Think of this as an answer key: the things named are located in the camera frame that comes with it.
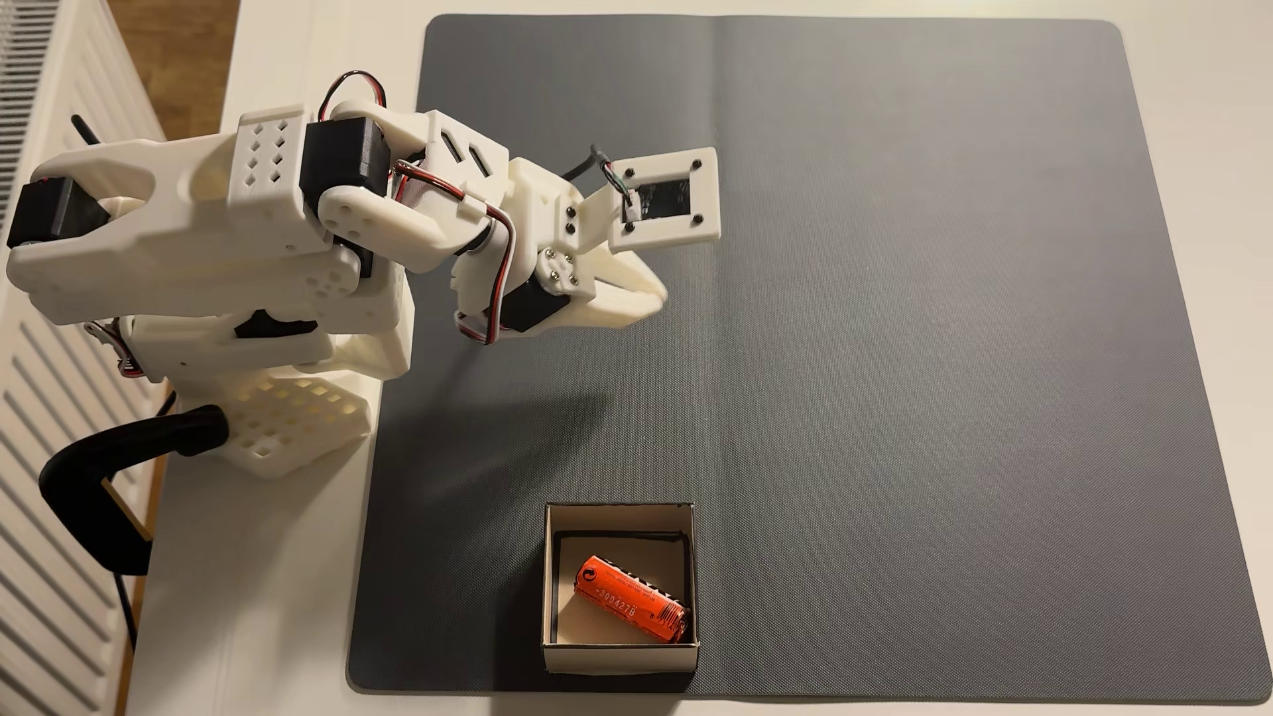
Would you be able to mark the red cylindrical battery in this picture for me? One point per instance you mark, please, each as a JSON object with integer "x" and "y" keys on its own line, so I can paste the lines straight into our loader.
{"x": 632, "y": 597}

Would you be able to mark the small open cardboard box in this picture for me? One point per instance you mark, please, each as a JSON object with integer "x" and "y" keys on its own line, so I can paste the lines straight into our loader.
{"x": 622, "y": 656}

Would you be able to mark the dark grey textured mat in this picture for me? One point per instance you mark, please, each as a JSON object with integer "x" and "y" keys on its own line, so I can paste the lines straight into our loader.
{"x": 895, "y": 398}

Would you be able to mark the black table clamp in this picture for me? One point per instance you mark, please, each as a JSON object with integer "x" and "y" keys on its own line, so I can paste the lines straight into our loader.
{"x": 89, "y": 487}

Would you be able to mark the white ribbed radiator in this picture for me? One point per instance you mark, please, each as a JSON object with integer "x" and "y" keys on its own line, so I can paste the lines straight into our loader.
{"x": 50, "y": 497}

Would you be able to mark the white framed wrist camera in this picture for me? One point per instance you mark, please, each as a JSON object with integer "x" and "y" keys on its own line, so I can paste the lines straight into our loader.
{"x": 661, "y": 199}

